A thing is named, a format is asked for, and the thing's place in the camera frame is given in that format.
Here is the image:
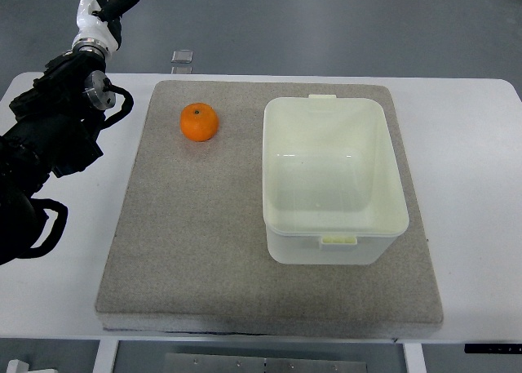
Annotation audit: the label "black table control panel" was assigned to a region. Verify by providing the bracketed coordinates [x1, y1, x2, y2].
[464, 343, 522, 355]

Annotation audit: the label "white table frame leg right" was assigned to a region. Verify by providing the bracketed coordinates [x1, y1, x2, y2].
[403, 343, 427, 373]

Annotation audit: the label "small white block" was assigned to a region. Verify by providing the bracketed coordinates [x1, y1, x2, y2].
[6, 359, 29, 373]

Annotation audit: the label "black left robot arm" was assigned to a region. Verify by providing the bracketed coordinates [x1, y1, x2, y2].
[1, 0, 140, 264]

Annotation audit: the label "white plastic box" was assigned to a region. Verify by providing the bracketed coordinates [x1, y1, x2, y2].
[262, 95, 409, 265]

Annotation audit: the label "white table frame leg left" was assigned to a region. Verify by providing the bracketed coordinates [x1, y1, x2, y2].
[92, 339, 119, 373]

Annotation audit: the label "metal base plate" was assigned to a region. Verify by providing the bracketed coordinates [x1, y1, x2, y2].
[163, 353, 368, 373]

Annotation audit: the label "orange fruit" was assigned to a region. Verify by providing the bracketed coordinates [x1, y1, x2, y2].
[179, 103, 219, 142]

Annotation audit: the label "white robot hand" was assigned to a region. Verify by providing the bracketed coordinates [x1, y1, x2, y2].
[72, 0, 140, 56]

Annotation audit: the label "white table frame leg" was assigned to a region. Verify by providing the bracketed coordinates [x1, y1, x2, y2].
[92, 339, 119, 373]
[403, 343, 427, 373]

